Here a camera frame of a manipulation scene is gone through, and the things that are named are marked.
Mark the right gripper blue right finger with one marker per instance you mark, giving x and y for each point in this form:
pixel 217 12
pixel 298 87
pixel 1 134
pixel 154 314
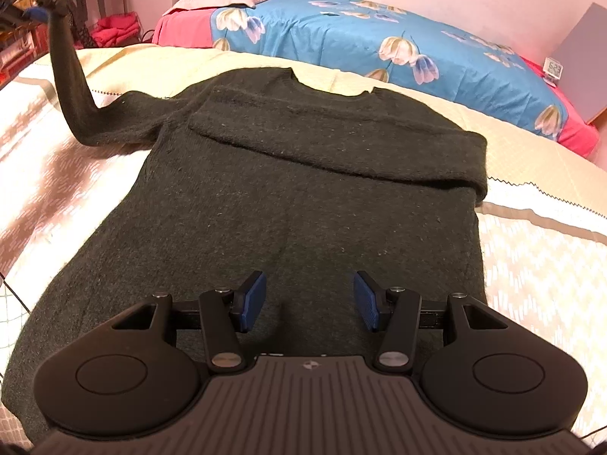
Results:
pixel 395 312

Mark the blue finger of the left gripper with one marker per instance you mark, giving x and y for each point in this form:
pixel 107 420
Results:
pixel 36 13

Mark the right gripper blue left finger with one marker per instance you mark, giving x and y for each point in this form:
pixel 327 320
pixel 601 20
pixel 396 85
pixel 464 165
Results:
pixel 224 315

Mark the dark green knit sweater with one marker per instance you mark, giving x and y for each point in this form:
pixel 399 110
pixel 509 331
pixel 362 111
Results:
pixel 253 170

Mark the red folded clothes pile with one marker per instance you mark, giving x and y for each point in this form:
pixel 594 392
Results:
pixel 116 30

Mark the yellow and white patterned bedspread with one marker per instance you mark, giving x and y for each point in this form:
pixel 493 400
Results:
pixel 542 224

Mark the blue floral quilt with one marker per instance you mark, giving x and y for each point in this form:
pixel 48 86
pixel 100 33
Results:
pixel 396 46

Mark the small white digital clock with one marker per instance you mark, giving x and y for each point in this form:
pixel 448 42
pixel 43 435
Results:
pixel 552 71

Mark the grey board against wall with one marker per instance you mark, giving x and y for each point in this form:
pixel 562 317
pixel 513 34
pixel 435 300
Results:
pixel 583 55

